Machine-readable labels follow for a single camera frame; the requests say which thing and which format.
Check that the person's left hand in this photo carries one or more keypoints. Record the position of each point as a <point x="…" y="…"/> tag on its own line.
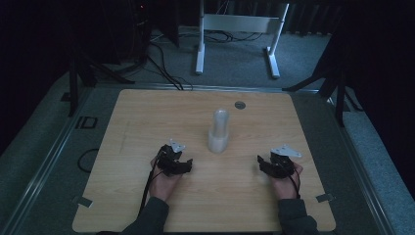
<point x="163" y="186"/>

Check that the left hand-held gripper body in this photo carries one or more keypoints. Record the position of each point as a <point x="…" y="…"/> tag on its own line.
<point x="169" y="153"/>

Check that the round grey table grommet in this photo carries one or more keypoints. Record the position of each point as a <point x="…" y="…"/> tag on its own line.
<point x="239" y="104"/>

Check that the translucent plastic cup stack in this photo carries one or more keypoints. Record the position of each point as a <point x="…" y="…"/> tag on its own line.
<point x="218" y="133"/>

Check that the white metal stand frame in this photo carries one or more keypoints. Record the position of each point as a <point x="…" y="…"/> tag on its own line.
<point x="241" y="23"/>

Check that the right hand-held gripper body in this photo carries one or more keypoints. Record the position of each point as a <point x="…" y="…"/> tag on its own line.
<point x="284" y="160"/>

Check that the black tripod stand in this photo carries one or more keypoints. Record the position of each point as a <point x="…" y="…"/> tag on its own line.
<point x="339" y="94"/>
<point x="74" y="84"/>

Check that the person's right hand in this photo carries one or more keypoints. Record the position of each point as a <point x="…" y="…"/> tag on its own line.
<point x="284" y="187"/>

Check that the dark equipment rack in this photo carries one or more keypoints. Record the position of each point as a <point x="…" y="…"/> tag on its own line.
<point x="130" y="29"/>

